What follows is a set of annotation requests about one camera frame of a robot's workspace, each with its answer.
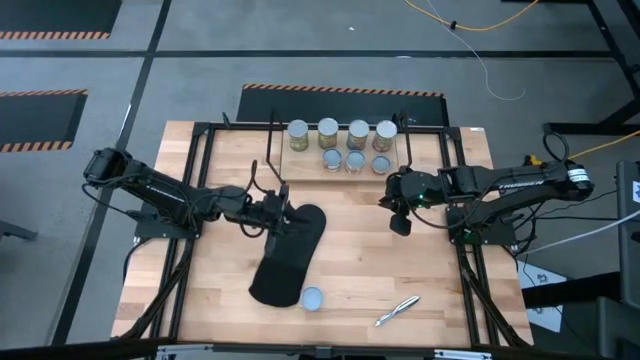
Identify black desk leg frame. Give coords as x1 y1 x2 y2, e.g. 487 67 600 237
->
542 0 640 136

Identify mango tin can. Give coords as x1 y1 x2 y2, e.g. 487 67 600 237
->
317 117 340 151

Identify short tin red teal label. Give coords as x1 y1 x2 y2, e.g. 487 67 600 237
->
345 149 368 176

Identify dark grey equipment cabinet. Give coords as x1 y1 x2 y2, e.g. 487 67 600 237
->
597 159 640 360

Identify white floor cable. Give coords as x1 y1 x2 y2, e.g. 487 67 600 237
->
424 0 528 102

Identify tomatoes tin can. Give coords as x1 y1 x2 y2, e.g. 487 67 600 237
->
347 118 371 152

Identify short tin silver lid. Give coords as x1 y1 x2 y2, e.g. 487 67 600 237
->
322 148 344 174

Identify peaches tin can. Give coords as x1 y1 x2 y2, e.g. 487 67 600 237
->
372 119 399 154

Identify black floor mat hazard stripe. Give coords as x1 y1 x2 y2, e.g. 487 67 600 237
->
0 88 90 154
0 0 124 41

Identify grey floor cable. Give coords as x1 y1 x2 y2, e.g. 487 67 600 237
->
514 209 640 257

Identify mixed fruit tin can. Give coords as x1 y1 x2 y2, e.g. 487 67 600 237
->
301 286 325 313

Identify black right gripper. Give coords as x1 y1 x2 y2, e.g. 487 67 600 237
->
379 168 448 212

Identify tin can with green label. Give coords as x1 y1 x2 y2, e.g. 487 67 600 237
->
286 118 310 153

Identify black oven mitt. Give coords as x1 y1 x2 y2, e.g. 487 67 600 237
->
248 203 328 309

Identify wooden shelf with black brackets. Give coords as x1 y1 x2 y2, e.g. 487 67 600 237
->
264 107 414 184

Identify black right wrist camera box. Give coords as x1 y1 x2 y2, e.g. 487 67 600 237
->
388 213 414 238

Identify short yellow tin pink dots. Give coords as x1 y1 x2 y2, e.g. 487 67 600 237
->
370 154 393 176

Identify black aluminium table frame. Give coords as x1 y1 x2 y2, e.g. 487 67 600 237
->
112 119 534 351

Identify yellow floor cable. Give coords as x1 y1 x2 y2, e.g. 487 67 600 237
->
524 128 640 166
402 0 541 33

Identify silver pen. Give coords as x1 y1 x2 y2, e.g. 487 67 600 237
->
374 294 422 328

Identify white paper sheet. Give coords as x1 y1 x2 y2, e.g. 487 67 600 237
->
517 259 571 334

